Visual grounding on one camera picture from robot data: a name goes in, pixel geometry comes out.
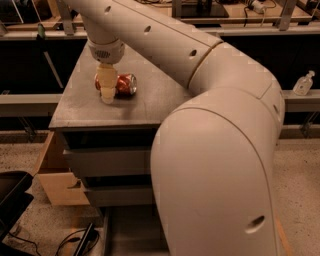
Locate grey drawer cabinet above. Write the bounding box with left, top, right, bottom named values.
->
left=48, top=41, right=194, bottom=256

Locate black floor cable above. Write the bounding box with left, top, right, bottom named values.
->
left=7, top=227, right=100, bottom=256

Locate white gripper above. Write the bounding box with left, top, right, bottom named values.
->
left=88, top=39, right=125, bottom=104

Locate grey drawer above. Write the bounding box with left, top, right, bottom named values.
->
left=84, top=185, right=153, bottom=207
left=63, top=148, right=150, bottom=178

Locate white power adapter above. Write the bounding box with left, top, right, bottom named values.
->
left=247, top=0, right=266, bottom=14

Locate black bin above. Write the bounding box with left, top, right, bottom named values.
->
left=0, top=171, right=34, bottom=241

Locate red coke can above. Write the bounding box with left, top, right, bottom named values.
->
left=94, top=73, right=138, bottom=98

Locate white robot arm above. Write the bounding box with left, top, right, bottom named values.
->
left=65, top=0, right=285, bottom=256

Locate clear sanitizer bottle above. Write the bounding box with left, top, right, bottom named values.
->
left=293, top=70, right=315, bottom=96

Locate light wooden box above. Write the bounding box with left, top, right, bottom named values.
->
left=33, top=132, right=89, bottom=206

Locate upper grey drawer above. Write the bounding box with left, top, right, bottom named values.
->
left=63, top=148, right=150, bottom=178

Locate lower grey drawer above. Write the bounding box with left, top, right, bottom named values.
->
left=84, top=185, right=153, bottom=207

